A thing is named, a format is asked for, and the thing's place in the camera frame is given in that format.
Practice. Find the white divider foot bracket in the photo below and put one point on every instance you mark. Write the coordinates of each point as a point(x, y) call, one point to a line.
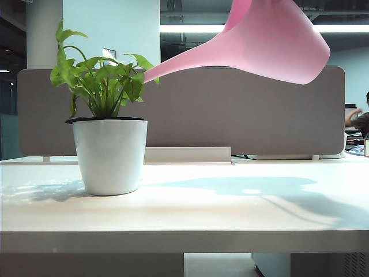
point(285, 157)

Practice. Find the long ceiling light strip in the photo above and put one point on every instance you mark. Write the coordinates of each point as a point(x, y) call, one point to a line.
point(190, 28)

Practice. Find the brown fabric desk divider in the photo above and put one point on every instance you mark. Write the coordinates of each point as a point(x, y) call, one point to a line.
point(216, 115)

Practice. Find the small tan box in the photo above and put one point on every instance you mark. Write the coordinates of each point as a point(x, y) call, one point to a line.
point(366, 147)

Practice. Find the small notice on pillar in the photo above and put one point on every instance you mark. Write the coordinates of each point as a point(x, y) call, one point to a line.
point(109, 53)

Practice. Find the pink plastic watering can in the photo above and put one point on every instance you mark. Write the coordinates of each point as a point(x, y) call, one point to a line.
point(271, 43)

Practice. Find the seated person in background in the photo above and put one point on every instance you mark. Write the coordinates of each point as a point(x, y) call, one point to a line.
point(361, 121)

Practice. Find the green plant in white pot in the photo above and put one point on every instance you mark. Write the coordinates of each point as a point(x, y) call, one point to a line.
point(109, 155)

